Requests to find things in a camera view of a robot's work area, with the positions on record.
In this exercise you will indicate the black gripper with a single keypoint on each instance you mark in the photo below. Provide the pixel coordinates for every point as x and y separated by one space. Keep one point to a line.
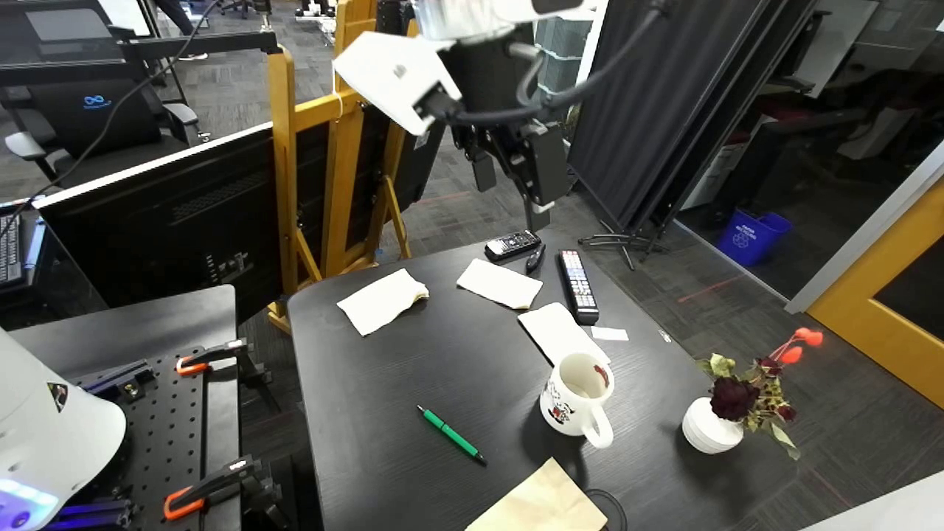
539 157

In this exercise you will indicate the white floral ceramic mug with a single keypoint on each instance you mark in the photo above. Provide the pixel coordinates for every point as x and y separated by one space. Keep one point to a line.
577 403

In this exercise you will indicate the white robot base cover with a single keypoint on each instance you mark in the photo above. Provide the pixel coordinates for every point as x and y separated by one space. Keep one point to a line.
47 431

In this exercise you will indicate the wide black remote control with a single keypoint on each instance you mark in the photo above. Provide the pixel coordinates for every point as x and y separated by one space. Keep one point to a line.
511 247

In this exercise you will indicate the small oval black remote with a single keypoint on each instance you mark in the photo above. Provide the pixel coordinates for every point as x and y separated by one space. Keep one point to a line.
536 260

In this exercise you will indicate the black tripod legs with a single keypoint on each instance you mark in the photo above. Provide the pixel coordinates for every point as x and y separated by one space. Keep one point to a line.
618 240

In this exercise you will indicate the long black remote control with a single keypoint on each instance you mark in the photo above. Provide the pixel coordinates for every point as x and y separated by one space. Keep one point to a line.
578 284

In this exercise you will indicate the small white paper tag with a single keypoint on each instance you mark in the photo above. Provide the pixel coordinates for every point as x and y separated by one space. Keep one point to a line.
609 335

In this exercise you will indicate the black backdrop panel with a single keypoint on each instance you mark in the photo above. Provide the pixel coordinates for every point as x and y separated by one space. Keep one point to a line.
667 99

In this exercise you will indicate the blue plastic bin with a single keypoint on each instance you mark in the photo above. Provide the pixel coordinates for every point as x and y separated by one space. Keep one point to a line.
754 238

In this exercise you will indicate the green pen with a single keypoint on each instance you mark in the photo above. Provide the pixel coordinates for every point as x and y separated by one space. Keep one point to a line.
450 436

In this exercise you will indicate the white round vase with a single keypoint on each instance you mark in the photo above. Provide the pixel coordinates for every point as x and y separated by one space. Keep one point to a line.
708 431

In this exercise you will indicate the tan textured paper napkin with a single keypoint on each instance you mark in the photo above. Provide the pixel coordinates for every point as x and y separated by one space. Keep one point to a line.
539 504

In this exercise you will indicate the yellow wooden door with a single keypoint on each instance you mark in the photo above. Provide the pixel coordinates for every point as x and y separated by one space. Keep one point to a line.
885 315

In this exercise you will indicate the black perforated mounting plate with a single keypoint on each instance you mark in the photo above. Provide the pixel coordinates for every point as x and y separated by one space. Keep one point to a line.
186 431

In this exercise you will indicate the black device with blue logo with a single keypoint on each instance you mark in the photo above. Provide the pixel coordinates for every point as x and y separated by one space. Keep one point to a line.
84 99

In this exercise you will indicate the wooden easel frame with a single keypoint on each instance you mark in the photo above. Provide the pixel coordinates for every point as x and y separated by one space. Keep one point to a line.
285 178

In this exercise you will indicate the grey door frame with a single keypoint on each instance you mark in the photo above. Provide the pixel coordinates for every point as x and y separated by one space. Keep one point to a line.
865 231

